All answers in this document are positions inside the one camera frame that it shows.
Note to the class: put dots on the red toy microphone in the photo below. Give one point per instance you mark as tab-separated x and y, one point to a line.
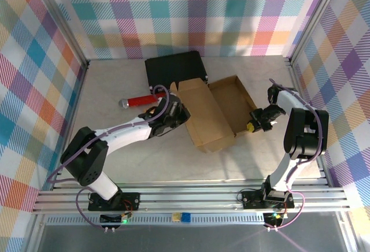
141	101

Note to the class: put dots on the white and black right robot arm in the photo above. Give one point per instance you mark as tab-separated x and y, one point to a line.
306	136

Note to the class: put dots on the small blue block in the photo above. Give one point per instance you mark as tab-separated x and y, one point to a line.
185	217

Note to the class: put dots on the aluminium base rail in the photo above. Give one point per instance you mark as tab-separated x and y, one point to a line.
188	197

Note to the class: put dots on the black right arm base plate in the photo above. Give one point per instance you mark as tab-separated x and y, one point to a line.
251	200

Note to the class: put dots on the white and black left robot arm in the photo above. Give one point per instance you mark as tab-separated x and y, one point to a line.
124	133

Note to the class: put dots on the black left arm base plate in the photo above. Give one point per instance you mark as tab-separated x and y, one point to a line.
130	201

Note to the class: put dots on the small yellow block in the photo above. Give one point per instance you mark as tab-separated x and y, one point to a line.
176	216

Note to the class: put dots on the controller board green light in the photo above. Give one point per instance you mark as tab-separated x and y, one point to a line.
115	218
276	218

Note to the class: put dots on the left controller board green light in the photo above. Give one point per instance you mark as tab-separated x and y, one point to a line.
115	218

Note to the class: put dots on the right controller board green light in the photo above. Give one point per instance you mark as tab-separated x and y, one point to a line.
276	218

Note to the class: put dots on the brown cardboard paper box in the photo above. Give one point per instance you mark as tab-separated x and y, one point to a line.
202	110

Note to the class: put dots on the aluminium frame post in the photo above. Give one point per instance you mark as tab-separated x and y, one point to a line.
351	234
62	20
318	15
31	234

